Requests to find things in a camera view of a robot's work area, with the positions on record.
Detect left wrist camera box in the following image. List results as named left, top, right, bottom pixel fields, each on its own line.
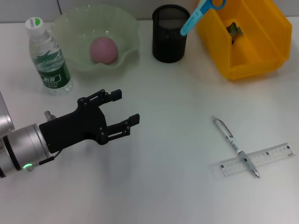
left=0, top=90, right=15, bottom=138

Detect yellow plastic bin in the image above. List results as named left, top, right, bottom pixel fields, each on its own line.
left=195, top=0, right=292, bottom=81

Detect transparent plastic ruler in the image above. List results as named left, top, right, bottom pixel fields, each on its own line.
left=210, top=142, right=295, bottom=178

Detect green plastic wrapper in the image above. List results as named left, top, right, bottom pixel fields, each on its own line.
left=225, top=21, right=244, bottom=44

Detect pink peach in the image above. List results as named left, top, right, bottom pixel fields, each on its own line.
left=90, top=36, right=119, bottom=65

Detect green label water bottle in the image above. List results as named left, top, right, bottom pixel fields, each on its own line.
left=25, top=17, right=73, bottom=96

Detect blue scissors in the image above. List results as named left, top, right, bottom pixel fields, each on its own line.
left=180, top=0, right=227, bottom=36

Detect black mesh pen holder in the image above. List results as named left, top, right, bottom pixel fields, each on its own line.
left=152, top=5, right=191, bottom=63

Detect green glass fruit plate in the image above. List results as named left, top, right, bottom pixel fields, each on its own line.
left=50, top=4, right=141, bottom=77

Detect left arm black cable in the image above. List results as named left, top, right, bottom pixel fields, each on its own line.
left=38, top=149, right=63, bottom=166

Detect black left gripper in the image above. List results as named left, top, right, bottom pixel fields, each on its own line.
left=39, top=89, right=141, bottom=154

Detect clear ballpoint pen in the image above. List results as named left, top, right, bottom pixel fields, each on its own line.
left=213, top=115, right=260, bottom=179

